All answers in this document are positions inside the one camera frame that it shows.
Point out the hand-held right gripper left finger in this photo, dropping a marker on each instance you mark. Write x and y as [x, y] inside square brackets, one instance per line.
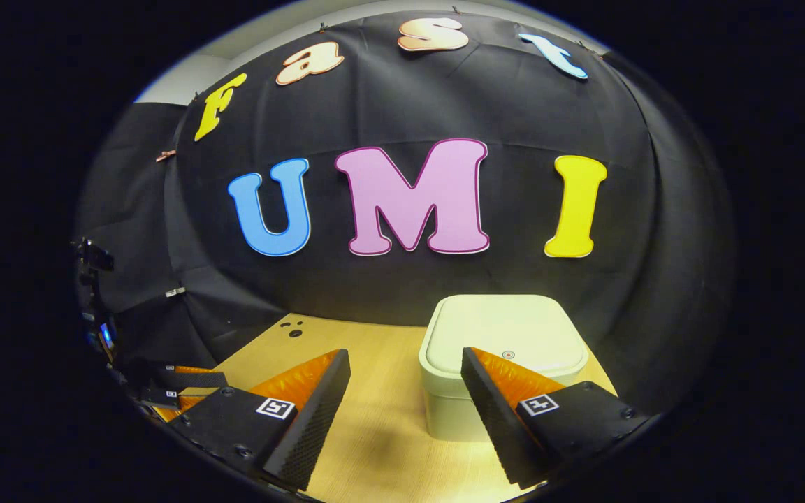
[315, 419]

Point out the black backdrop cloth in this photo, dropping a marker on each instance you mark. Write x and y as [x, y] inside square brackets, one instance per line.
[402, 286]

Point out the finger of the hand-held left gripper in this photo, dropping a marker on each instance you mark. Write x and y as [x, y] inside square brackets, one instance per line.
[196, 379]
[168, 404]

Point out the small silver clip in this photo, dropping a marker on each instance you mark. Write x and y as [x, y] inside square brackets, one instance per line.
[175, 291]

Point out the pale green desktop garbage bin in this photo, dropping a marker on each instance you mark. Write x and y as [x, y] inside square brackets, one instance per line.
[500, 328]

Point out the small copper clip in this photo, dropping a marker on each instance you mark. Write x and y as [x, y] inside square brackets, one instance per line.
[165, 155]

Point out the wooden desktop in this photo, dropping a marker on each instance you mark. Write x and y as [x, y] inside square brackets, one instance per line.
[374, 419]

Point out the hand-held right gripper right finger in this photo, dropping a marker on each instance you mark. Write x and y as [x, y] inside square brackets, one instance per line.
[490, 412]

